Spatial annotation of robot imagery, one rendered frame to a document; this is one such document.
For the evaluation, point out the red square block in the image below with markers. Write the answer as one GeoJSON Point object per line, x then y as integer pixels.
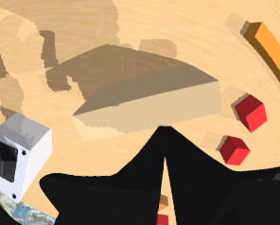
{"type": "Point", "coordinates": [234, 151]}
{"type": "Point", "coordinates": [251, 113]}
{"type": "Point", "coordinates": [162, 220]}

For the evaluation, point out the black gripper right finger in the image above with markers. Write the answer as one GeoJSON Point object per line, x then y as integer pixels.
{"type": "Point", "coordinates": [203, 189]}

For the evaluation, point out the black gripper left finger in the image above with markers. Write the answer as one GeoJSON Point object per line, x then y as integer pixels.
{"type": "Point", "coordinates": [131, 195]}

